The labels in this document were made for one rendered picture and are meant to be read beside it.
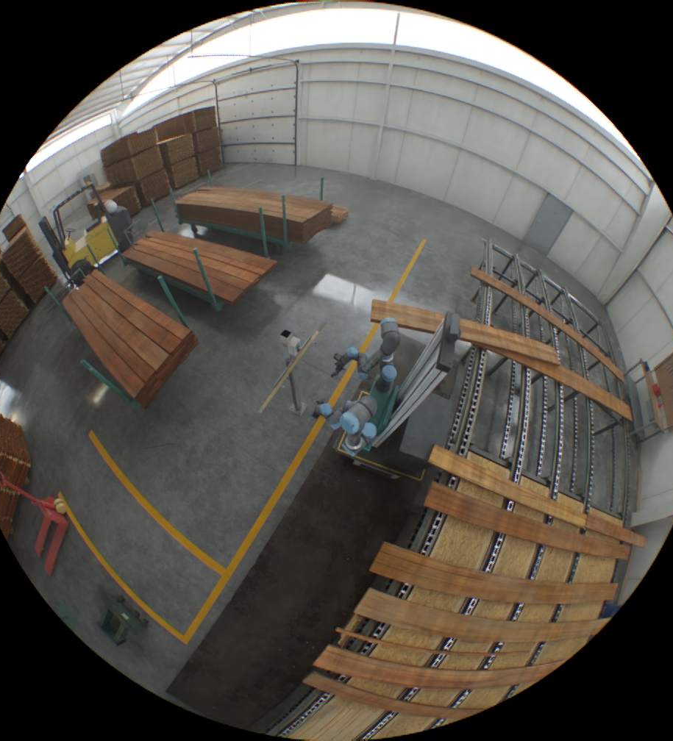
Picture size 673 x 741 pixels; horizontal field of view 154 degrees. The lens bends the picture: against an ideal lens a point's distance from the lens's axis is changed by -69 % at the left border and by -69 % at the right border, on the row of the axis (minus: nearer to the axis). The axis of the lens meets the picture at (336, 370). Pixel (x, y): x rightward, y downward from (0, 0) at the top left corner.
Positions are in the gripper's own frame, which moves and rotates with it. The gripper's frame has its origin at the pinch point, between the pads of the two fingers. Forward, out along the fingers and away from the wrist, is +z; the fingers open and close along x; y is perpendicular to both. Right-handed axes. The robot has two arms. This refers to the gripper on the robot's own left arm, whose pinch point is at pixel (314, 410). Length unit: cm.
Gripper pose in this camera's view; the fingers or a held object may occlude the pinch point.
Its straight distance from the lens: 195.5
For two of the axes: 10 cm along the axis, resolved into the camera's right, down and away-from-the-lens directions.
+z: -3.5, 1.8, 9.2
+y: -7.9, -5.8, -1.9
